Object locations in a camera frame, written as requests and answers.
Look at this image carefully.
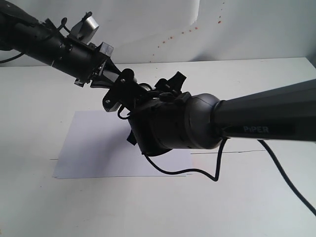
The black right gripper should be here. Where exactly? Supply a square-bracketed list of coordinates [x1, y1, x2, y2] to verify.
[124, 72, 190, 123]

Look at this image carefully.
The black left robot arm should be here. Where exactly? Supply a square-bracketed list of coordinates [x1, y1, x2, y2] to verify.
[0, 0, 120, 88]

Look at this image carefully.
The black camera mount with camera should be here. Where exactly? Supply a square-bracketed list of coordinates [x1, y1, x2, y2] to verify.
[102, 69, 147, 112]

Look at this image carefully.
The white backdrop paper sheet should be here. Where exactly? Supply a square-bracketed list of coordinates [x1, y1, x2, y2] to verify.
[0, 0, 201, 66]

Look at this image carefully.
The white spray paint can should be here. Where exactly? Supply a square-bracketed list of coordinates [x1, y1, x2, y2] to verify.
[133, 77, 153, 91]

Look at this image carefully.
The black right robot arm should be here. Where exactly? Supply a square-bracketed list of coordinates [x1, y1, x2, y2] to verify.
[127, 73, 316, 157]

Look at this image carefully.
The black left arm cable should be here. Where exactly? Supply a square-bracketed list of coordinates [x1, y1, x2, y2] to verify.
[0, 11, 72, 65]

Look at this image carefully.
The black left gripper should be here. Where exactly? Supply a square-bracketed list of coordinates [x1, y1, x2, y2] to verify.
[74, 42, 121, 88]

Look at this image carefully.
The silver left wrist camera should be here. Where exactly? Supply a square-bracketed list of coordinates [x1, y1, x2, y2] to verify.
[70, 11, 99, 44]

